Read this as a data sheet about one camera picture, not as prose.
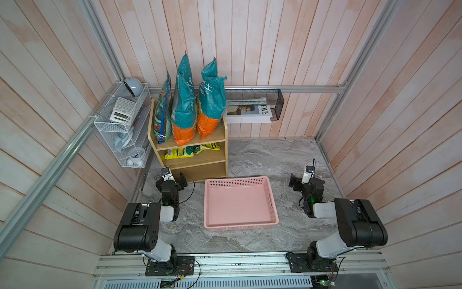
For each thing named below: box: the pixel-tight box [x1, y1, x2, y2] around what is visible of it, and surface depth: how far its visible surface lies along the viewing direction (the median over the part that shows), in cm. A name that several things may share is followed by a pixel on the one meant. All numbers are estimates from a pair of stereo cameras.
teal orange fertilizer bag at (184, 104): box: [171, 52, 197, 146], surface depth 63 cm
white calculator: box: [109, 96, 136, 124], surface depth 77 cm
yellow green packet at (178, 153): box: [164, 146, 194, 160], surface depth 88 cm
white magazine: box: [225, 96, 273, 125], surface depth 95 cm
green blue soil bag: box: [153, 70, 174, 144], surface depth 69 cm
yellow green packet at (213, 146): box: [195, 142, 221, 155], surface depth 91 cm
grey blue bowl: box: [123, 77, 144, 97], surface depth 85 cm
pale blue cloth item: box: [113, 132, 129, 153], surface depth 83 cm
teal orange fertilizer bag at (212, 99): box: [196, 56, 228, 140], surface depth 67 cm
